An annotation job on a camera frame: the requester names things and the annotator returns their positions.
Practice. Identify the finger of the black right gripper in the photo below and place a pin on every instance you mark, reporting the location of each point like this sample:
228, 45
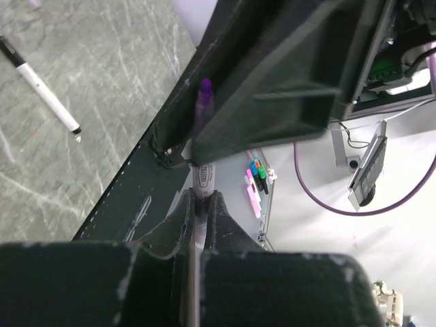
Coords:
233, 28
307, 67

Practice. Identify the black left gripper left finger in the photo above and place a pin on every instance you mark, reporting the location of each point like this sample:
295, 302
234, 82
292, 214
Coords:
100, 283

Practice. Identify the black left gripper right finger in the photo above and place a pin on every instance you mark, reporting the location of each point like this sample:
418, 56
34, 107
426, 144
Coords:
242, 284

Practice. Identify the white pen purple tip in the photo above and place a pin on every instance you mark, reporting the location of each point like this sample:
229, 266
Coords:
203, 178

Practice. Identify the white pen black tip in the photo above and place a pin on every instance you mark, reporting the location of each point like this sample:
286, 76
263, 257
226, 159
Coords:
36, 83

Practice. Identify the pink transparent pen cap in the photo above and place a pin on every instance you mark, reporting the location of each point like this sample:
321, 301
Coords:
204, 107

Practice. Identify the black base bar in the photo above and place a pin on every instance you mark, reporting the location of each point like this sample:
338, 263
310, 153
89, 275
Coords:
137, 199

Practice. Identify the marker set on desk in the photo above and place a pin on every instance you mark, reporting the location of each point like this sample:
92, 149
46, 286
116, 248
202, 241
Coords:
260, 179

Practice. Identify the grey device on floor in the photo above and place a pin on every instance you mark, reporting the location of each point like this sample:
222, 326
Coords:
362, 185

